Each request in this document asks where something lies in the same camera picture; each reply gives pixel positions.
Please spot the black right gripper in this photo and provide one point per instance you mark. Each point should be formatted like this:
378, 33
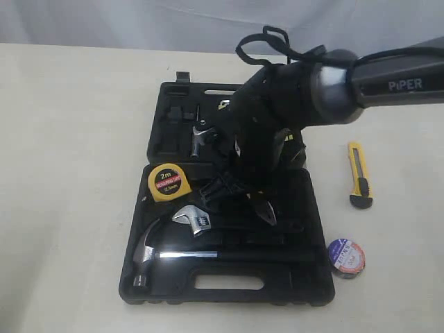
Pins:
256, 142

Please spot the silver adjustable wrench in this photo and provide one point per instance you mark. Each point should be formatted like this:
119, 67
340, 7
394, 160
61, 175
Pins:
201, 221

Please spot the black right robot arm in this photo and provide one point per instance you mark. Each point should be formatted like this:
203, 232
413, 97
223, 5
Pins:
323, 88

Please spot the white backdrop curtain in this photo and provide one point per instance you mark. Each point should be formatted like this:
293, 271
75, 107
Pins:
217, 26

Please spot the yellow tape measure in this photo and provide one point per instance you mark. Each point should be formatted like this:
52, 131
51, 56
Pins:
163, 183

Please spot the claw hammer black handle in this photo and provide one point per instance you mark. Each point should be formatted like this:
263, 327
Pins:
145, 255

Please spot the black plastic tool case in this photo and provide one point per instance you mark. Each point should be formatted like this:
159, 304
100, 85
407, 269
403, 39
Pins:
291, 194

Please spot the yellow utility knife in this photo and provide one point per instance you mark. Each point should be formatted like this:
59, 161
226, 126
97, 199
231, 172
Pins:
361, 195

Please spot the yellow hex key set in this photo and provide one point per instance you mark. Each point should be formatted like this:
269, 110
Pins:
223, 104

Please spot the orange black pliers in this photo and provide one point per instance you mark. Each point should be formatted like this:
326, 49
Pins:
259, 209

